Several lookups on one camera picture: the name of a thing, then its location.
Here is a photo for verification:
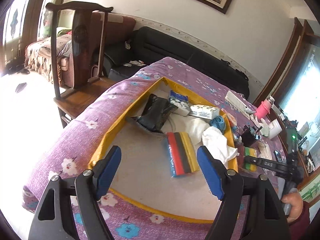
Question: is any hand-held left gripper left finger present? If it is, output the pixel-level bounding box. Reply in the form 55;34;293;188
28;145;122;240

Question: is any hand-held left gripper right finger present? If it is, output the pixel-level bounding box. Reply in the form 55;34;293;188
197;145;292;240

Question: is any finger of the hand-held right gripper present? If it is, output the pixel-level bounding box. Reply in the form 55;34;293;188
244;155;288;173

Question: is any white cloth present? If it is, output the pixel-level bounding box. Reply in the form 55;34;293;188
185;117;210;145
201;126;239;164

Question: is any multicolour sponge pack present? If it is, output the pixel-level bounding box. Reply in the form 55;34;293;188
165;131;200;178

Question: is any yellow taped cardboard box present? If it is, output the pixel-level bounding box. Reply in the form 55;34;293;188
87;77;239;224

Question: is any plain blue cloth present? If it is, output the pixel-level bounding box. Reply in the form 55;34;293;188
209;115;225;133

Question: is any black snack packet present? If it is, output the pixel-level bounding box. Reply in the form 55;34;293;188
126;94;178;134

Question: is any blue printed tissue pack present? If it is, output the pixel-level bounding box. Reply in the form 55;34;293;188
169;90;190;117

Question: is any person's right forearm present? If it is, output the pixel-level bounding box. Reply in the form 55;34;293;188
291;200;311;233

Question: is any person's right hand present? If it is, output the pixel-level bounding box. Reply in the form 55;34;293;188
281;192;304;223

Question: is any beige packet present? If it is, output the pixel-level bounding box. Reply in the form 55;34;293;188
259;142;273;160

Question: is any yellow green sponge pack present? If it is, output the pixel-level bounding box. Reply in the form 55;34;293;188
244;147;258;172

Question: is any metal electric motor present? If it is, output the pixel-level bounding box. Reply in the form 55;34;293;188
240;125;263;148

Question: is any white glove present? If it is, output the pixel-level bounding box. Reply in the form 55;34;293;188
250;115;269;135

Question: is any pink bottle with knit sleeve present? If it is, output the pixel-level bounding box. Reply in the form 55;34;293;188
255;95;275;119

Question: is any stack of printed papers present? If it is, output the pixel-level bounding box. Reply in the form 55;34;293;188
224;91;252;115

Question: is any wooden glass cabinet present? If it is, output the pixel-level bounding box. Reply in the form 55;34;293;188
252;17;320;205

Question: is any dark wooden chair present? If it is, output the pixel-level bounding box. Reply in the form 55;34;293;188
46;1;118;128

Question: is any floral covered sofa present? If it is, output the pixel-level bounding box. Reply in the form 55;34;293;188
25;34;73;83

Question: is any black leather sofa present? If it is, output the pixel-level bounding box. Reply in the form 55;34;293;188
104;26;250;98

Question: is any brown sofa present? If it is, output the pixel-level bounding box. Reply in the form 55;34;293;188
90;11;137;63

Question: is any black strap bag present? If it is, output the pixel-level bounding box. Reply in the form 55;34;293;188
220;60;248;80

